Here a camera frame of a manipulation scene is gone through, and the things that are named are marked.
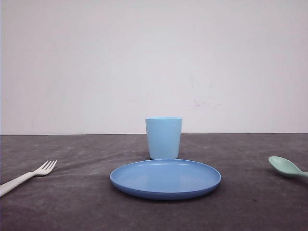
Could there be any light blue plastic cup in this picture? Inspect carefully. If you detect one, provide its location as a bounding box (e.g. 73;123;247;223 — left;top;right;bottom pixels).
145;116;182;159

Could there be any blue plastic plate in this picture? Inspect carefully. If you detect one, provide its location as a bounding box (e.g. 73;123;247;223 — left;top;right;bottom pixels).
110;159;222;200

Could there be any mint green plastic spoon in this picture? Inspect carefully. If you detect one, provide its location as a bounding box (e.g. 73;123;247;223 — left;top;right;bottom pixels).
268;156;308;178

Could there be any grey table cloth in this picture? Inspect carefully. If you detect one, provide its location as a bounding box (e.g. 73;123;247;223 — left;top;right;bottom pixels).
0;134;308;231

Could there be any white plastic fork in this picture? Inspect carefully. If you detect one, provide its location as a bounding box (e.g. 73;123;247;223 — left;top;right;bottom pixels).
0;160;57;197

